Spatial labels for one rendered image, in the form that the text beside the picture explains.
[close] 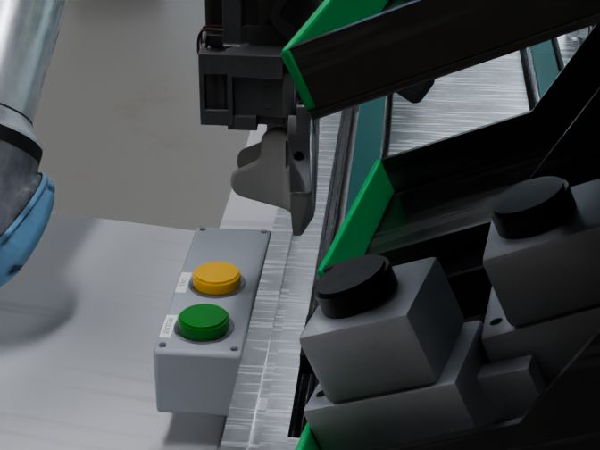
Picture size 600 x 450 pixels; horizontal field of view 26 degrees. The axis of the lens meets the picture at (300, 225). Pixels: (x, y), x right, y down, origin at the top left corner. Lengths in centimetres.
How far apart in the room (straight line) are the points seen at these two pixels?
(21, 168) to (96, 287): 20
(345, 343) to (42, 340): 78
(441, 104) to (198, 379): 66
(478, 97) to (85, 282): 56
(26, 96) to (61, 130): 272
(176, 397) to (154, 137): 281
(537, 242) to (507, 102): 114
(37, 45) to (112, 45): 340
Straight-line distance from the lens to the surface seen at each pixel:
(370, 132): 141
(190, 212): 336
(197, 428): 109
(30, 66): 118
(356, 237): 65
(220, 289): 107
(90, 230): 141
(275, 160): 92
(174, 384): 102
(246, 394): 95
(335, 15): 44
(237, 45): 89
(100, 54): 451
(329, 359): 47
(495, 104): 159
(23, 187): 115
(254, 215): 143
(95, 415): 112
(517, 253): 46
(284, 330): 103
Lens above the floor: 150
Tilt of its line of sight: 27 degrees down
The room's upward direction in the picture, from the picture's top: straight up
